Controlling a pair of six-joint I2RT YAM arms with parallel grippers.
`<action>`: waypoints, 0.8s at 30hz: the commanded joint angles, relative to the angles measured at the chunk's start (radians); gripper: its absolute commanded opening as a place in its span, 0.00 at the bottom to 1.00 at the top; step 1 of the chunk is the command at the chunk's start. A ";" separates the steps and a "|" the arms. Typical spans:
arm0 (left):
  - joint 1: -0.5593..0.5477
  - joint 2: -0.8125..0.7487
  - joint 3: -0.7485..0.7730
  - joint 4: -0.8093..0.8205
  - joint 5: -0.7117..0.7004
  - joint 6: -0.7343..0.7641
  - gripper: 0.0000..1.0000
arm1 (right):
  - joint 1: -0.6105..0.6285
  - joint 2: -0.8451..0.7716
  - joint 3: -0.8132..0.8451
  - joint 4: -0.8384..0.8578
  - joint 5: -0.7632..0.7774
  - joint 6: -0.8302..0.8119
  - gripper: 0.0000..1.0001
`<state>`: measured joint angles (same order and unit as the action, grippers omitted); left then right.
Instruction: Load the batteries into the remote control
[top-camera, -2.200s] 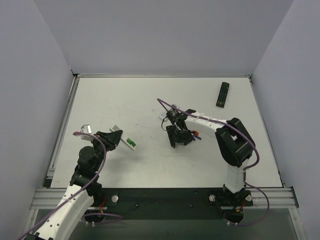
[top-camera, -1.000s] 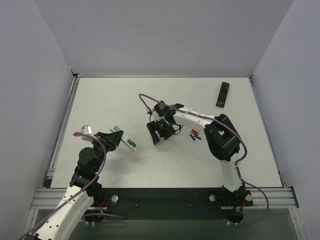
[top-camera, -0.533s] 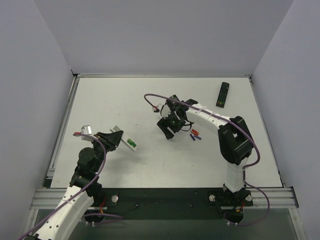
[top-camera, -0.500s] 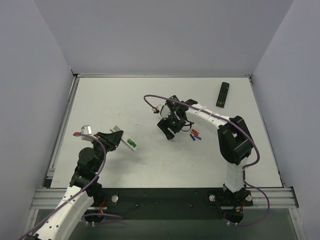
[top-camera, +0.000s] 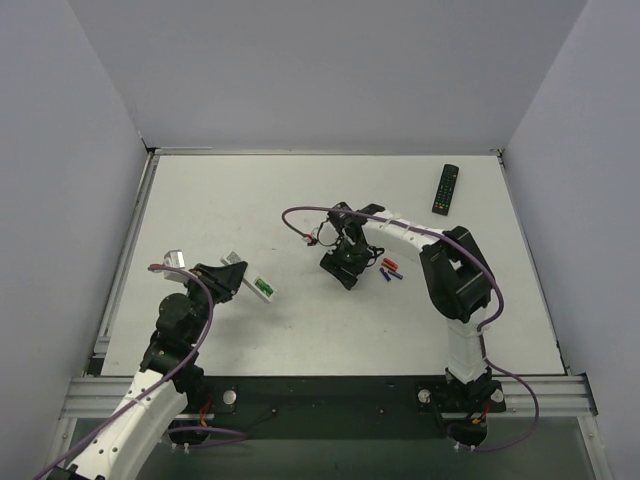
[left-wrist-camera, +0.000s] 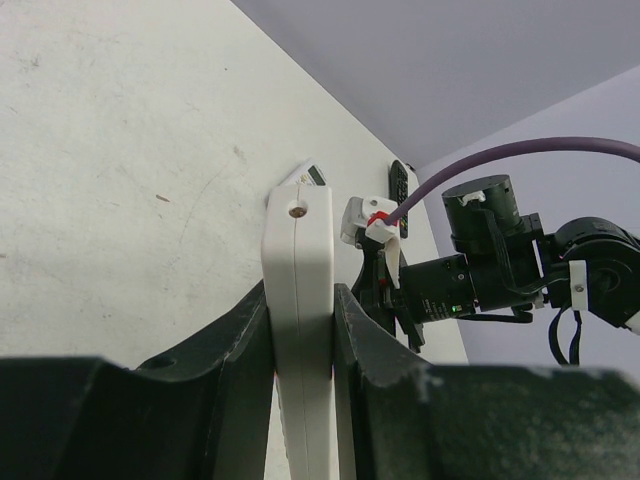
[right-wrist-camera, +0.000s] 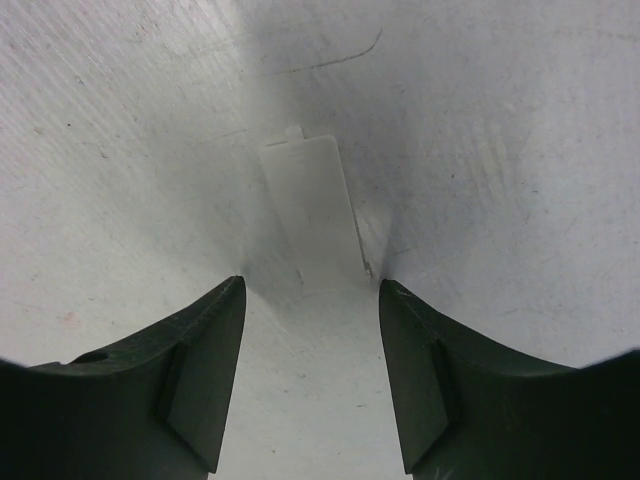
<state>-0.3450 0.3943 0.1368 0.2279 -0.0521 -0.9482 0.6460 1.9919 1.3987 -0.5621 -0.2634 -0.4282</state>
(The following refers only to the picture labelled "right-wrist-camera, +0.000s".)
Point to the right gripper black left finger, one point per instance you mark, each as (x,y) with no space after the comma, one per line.
(152,405)

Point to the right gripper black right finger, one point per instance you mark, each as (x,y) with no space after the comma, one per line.
(468,407)

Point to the white battery cover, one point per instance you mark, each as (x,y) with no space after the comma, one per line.
(306,182)

